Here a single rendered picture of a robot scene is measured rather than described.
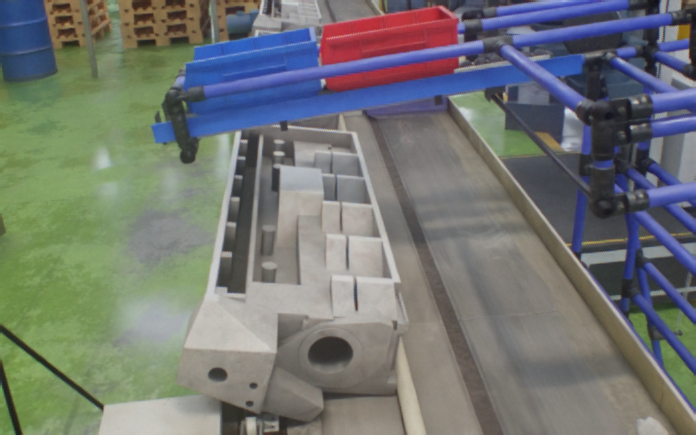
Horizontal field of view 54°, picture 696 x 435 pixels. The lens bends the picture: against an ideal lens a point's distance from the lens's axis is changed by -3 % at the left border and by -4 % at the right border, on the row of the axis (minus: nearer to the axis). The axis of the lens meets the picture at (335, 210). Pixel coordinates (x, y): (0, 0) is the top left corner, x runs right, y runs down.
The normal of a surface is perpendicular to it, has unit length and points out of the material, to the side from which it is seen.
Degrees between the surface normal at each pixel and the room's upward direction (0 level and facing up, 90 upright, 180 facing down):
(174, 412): 0
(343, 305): 22
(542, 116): 90
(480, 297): 0
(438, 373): 0
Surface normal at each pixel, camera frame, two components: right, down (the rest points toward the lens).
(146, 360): -0.05, -0.90
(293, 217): 0.14, -0.35
